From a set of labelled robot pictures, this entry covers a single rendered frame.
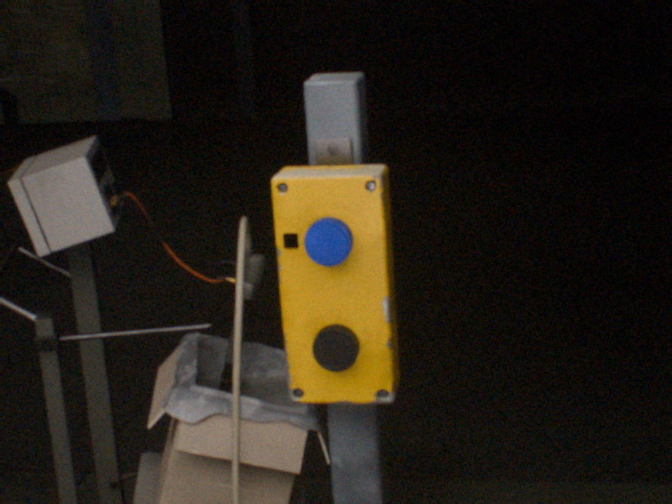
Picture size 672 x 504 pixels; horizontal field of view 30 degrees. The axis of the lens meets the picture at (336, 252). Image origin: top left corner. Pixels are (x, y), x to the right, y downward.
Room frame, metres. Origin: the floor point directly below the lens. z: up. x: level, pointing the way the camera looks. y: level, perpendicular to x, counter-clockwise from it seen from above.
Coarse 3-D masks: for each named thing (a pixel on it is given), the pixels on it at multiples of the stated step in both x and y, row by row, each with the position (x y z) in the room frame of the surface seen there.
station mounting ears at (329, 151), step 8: (320, 144) 1.34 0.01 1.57; (328, 144) 1.34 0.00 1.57; (336, 144) 1.33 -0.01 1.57; (344, 144) 1.33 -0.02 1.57; (320, 152) 1.34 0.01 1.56; (328, 152) 1.33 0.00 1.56; (336, 152) 1.33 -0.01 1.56; (344, 152) 1.33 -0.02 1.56; (352, 152) 1.33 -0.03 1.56; (320, 160) 1.34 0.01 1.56; (328, 160) 1.34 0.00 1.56; (336, 160) 1.33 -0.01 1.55; (344, 160) 1.33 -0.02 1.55; (352, 160) 1.33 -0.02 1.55
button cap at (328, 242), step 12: (312, 228) 1.27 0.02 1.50; (324, 228) 1.26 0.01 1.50; (336, 228) 1.26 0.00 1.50; (348, 228) 1.27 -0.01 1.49; (312, 240) 1.27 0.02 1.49; (324, 240) 1.26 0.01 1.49; (336, 240) 1.26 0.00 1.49; (348, 240) 1.26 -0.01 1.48; (312, 252) 1.27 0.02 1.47; (324, 252) 1.26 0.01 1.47; (336, 252) 1.26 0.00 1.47; (348, 252) 1.26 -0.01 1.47; (324, 264) 1.27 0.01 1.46; (336, 264) 1.26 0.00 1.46
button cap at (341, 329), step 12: (336, 324) 1.28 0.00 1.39; (324, 336) 1.27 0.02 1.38; (336, 336) 1.26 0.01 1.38; (348, 336) 1.26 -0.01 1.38; (312, 348) 1.27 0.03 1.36; (324, 348) 1.27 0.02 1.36; (336, 348) 1.26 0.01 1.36; (348, 348) 1.26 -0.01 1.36; (324, 360) 1.27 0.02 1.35; (336, 360) 1.26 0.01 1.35; (348, 360) 1.26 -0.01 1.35
